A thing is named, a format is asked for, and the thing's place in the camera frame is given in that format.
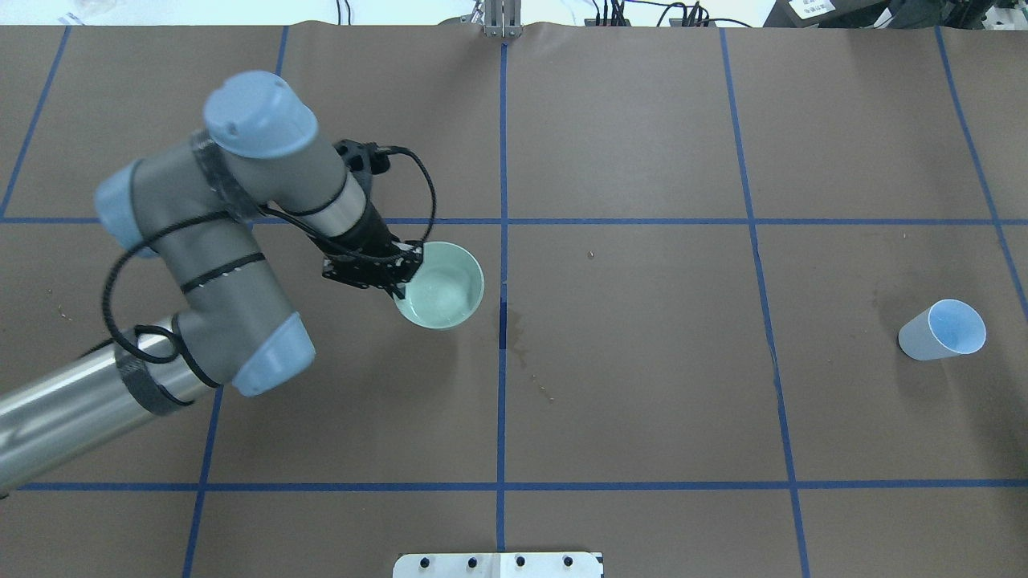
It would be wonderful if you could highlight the light blue plastic cup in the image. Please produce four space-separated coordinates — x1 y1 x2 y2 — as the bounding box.
897 299 987 361

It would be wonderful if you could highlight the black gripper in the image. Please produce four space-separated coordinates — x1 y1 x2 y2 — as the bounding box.
320 202 425 300

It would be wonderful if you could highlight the aluminium frame post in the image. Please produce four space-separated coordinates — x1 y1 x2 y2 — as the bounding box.
480 0 524 39

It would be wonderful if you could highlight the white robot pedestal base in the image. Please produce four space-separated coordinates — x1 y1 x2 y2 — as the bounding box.
392 552 605 577

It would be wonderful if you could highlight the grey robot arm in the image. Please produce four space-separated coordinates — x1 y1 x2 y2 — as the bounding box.
1 70 427 495

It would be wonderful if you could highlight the light green ceramic bowl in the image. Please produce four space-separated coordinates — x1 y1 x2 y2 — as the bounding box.
394 241 485 331

